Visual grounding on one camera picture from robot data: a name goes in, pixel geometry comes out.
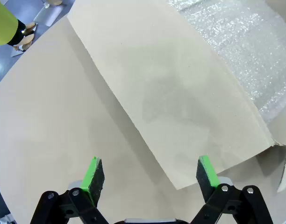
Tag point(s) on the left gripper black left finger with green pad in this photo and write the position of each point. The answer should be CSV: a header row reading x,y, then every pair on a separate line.
x,y
91,186

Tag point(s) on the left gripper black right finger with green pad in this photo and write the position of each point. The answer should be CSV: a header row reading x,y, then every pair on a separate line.
x,y
207,179

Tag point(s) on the brown cardboard shipping box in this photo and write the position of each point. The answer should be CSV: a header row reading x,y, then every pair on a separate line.
x,y
157,81

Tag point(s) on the clear bubble wrap sheet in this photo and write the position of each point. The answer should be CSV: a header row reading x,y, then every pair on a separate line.
x,y
245,42

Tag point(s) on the square metal floor plate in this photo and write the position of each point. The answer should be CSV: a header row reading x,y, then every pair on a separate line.
x,y
16,53
48,15

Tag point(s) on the tan shoe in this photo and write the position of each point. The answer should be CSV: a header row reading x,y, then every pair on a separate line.
x,y
29,25
26,40
54,2

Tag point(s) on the person in yellow-green top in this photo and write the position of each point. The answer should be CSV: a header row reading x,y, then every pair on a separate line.
x,y
2,21

